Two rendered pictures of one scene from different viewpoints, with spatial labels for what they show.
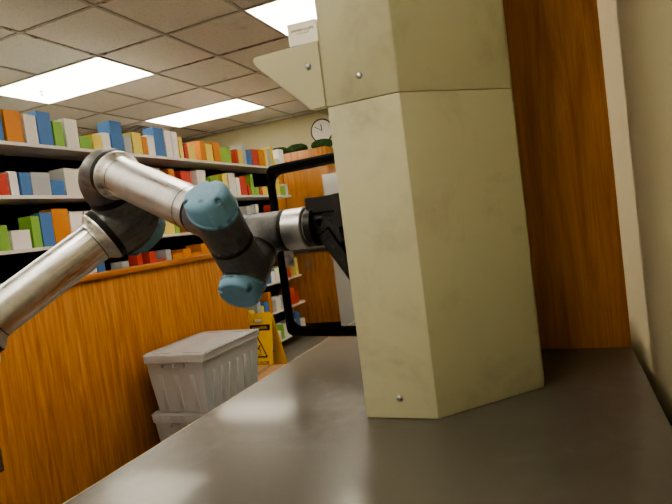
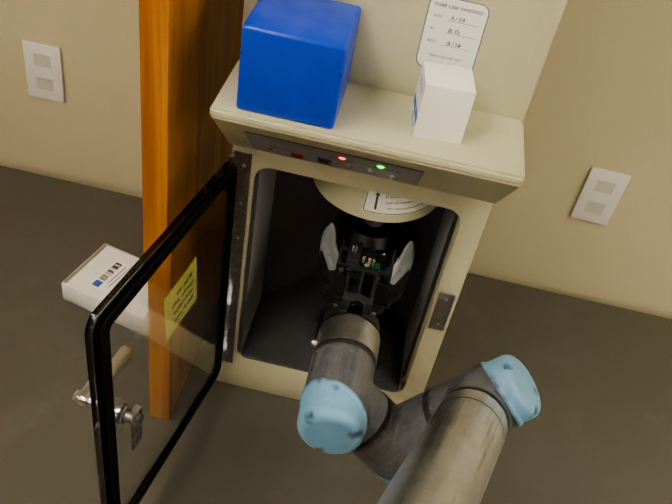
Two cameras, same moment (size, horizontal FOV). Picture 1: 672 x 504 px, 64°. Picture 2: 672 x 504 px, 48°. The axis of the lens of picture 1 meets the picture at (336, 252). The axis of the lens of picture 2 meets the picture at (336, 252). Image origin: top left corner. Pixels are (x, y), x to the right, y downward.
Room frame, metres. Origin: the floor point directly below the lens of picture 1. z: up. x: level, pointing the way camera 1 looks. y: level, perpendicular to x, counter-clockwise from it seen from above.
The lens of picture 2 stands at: (1.24, 0.62, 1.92)
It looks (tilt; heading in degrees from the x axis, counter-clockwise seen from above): 41 degrees down; 249
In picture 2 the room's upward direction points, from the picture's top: 12 degrees clockwise
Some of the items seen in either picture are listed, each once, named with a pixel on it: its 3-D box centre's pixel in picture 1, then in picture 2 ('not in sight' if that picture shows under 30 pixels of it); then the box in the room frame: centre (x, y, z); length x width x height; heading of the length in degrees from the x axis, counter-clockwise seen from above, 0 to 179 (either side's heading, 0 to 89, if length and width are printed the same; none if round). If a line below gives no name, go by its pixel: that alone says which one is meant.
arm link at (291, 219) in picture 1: (301, 228); (345, 344); (0.99, 0.06, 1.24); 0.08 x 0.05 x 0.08; 157
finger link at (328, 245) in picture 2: not in sight; (331, 240); (0.96, -0.13, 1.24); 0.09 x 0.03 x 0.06; 96
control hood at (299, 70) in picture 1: (329, 99); (365, 153); (0.98, -0.02, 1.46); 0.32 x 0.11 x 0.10; 157
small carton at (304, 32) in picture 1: (308, 44); (442, 102); (0.92, 0.00, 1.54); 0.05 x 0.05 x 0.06; 74
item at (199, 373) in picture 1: (208, 368); not in sight; (3.13, 0.83, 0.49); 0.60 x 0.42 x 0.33; 157
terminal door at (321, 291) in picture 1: (331, 246); (169, 352); (1.19, 0.01, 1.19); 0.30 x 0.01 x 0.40; 57
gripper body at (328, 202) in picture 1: (341, 218); (358, 294); (0.95, -0.02, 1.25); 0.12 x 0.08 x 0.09; 67
